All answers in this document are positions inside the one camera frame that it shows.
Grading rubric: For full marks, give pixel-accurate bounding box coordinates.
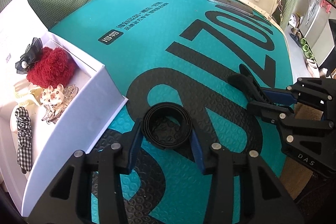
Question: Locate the black claw hair clip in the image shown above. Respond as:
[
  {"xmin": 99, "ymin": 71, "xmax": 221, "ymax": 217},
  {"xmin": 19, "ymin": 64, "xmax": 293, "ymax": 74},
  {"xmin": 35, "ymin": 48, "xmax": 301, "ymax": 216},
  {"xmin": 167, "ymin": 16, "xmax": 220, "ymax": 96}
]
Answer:
[{"xmin": 227, "ymin": 64, "xmax": 273, "ymax": 105}]

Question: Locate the black white gingham scrunchie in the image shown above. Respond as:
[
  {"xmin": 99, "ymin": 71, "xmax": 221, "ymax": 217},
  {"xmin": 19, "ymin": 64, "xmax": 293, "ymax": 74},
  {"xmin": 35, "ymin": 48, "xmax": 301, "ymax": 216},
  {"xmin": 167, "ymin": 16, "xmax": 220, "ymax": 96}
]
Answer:
[{"xmin": 15, "ymin": 106, "xmax": 32, "ymax": 174}]

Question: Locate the clear star clip with bears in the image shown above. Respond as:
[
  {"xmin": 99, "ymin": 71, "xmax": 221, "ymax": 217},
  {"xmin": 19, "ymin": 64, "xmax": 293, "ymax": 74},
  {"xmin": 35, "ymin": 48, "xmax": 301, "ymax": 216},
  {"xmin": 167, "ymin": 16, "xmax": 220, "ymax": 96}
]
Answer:
[{"xmin": 40, "ymin": 84, "xmax": 79, "ymax": 124}]

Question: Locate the black belt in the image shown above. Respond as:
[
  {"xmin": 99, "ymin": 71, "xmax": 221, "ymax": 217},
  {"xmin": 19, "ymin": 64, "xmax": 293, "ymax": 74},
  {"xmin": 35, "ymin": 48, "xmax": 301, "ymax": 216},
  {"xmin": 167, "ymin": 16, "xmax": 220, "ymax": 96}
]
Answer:
[{"xmin": 141, "ymin": 102, "xmax": 193, "ymax": 149}]

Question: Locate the white cabinet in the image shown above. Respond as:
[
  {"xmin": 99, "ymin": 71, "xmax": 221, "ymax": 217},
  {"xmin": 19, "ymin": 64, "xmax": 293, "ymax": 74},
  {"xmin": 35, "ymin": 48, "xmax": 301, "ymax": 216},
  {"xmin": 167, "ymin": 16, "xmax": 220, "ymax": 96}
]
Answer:
[{"xmin": 299, "ymin": 0, "xmax": 335, "ymax": 66}]

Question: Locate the white open gift box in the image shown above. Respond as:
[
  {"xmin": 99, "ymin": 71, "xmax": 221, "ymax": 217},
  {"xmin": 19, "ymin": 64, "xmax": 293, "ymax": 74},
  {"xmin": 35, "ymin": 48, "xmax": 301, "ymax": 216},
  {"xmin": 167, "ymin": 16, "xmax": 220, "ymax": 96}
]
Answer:
[{"xmin": 1, "ymin": 0, "xmax": 127, "ymax": 217}]

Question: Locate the smartphone in clear case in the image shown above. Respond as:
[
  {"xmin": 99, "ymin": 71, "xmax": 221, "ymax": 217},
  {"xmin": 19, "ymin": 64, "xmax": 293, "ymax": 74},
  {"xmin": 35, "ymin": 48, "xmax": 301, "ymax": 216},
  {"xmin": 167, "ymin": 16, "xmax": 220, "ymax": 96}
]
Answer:
[{"xmin": 208, "ymin": 0, "xmax": 254, "ymax": 16}]

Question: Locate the cream claw hair clip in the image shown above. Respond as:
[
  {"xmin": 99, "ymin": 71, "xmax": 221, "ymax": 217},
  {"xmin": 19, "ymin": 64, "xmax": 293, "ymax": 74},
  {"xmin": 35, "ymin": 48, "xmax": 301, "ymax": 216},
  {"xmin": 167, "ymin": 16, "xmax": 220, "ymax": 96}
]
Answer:
[{"xmin": 14, "ymin": 79, "xmax": 43, "ymax": 107}]

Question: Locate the teal bubble mailer mat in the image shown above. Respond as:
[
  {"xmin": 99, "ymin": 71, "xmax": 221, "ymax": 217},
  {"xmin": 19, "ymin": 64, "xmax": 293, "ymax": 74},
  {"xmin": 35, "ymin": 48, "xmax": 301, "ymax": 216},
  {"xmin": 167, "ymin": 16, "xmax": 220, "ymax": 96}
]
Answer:
[{"xmin": 51, "ymin": 0, "xmax": 293, "ymax": 223}]

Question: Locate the red fluffy scrunchie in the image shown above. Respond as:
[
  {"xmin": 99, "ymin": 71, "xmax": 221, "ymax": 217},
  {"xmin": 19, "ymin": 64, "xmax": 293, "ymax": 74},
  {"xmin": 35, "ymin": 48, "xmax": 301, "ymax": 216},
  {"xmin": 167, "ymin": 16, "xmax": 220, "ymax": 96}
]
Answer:
[{"xmin": 26, "ymin": 47, "xmax": 77, "ymax": 88}]

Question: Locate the black bow pearl clip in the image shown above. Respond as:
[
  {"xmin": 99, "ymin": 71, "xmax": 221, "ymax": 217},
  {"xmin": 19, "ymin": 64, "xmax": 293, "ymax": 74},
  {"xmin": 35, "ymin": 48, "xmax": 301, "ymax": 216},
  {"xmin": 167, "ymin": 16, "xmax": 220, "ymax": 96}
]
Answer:
[{"xmin": 15, "ymin": 38, "xmax": 43, "ymax": 75}]

